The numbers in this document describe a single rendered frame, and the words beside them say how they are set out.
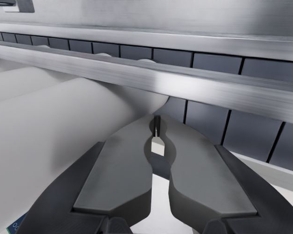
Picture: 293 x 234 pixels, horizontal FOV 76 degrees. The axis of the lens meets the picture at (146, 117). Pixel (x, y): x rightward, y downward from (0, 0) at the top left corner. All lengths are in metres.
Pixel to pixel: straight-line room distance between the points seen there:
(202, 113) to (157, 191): 0.13
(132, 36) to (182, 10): 0.06
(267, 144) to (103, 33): 0.19
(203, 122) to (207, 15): 0.10
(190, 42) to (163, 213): 0.22
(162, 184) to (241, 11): 0.20
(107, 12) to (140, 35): 0.10
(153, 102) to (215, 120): 0.06
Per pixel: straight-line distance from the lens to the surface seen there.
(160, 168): 0.26
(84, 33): 0.24
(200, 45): 0.17
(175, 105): 0.19
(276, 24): 0.21
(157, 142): 0.17
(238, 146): 0.19
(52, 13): 0.36
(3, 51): 0.20
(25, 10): 0.29
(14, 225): 0.56
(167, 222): 0.31
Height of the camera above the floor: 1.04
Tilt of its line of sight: 50 degrees down
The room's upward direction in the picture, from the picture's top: 128 degrees counter-clockwise
